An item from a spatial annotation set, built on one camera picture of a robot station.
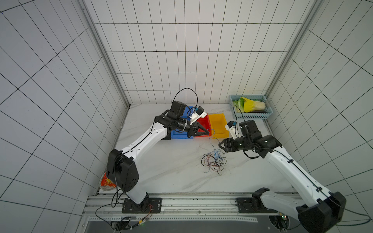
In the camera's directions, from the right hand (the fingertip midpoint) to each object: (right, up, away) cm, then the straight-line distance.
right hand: (218, 144), depth 76 cm
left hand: (-8, +6, -6) cm, 12 cm away
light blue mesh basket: (+43, +17, +30) cm, 56 cm away
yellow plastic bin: (+6, +11, +28) cm, 30 cm away
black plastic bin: (-29, +2, +19) cm, 35 cm away
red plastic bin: (-3, +10, +31) cm, 32 cm away
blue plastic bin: (-25, +2, +21) cm, 33 cm away
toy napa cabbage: (+32, +23, +34) cm, 52 cm away
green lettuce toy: (+24, +25, +34) cm, 49 cm away
